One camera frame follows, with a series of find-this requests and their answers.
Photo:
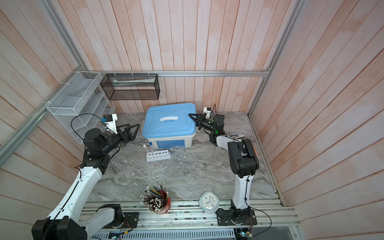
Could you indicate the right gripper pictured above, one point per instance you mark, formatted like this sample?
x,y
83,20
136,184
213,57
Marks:
x,y
200,122

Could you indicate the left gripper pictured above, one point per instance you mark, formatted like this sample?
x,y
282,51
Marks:
x,y
126,139

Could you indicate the blue plastic bin lid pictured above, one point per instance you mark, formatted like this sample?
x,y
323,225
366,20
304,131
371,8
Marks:
x,y
169,121

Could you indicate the white plastic storage bin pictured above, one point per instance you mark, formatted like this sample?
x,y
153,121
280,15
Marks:
x,y
168,137

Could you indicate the blue capped test tube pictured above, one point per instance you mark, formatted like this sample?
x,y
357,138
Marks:
x,y
151,148

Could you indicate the white test tube rack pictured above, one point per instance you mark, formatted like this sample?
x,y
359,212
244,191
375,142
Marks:
x,y
158,156

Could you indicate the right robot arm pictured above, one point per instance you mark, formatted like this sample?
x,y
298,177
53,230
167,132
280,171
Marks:
x,y
243,162

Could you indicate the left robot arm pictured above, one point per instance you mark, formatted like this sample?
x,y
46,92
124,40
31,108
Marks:
x,y
63,223

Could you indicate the grey stapler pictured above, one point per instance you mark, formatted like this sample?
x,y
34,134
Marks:
x,y
237,135

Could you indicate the red cup of pencils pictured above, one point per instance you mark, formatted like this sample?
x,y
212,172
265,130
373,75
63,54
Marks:
x,y
156,200

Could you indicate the white alarm clock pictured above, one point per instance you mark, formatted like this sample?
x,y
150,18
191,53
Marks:
x,y
209,202

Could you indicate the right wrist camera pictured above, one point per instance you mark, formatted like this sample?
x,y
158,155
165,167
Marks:
x,y
209,112

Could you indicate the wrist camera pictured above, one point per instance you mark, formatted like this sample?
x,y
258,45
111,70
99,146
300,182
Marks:
x,y
109,121
209,112

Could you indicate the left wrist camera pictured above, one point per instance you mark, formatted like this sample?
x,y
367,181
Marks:
x,y
109,121

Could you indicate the black wire mesh basket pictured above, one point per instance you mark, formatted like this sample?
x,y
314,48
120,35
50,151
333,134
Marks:
x,y
119,87

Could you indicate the white wire mesh shelf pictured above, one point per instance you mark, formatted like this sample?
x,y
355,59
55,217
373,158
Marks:
x,y
80,104

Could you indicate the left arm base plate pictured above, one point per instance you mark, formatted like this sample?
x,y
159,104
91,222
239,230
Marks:
x,y
130,220

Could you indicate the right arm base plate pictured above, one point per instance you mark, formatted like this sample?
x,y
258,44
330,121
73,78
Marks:
x,y
236,218

